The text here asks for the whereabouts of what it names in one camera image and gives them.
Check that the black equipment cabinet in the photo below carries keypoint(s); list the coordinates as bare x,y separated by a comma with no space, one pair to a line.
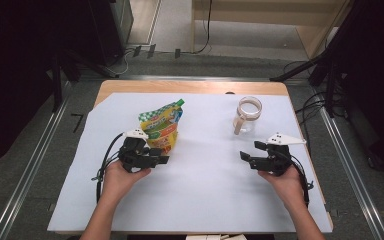
103,26

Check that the black metal stand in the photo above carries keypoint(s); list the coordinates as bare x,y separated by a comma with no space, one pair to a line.
57,83
300,68

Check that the light wooden shelf unit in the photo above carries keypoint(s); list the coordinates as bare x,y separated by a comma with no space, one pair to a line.
313,36

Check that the small black floor block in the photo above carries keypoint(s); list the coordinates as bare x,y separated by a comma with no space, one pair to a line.
177,53
137,51
151,51

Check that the person's right hand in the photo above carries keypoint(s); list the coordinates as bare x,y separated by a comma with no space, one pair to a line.
288,186

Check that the yellow spout pouch green cap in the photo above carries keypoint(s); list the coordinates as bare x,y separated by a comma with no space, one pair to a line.
161,128

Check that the person's left hand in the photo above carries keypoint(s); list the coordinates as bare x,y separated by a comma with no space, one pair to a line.
118,183

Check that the black curtain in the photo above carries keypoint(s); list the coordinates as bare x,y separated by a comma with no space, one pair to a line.
380,83
16,66

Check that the beige flat object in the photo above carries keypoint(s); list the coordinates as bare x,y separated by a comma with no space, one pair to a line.
213,237

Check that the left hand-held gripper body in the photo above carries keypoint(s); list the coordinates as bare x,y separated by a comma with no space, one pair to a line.
136,156

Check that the black table grommet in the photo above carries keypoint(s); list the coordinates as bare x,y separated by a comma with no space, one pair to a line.
229,93

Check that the metal floor rail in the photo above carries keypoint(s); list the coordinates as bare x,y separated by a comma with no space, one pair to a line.
30,173
356,186

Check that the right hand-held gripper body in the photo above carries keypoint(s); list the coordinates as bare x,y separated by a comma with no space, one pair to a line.
276,160

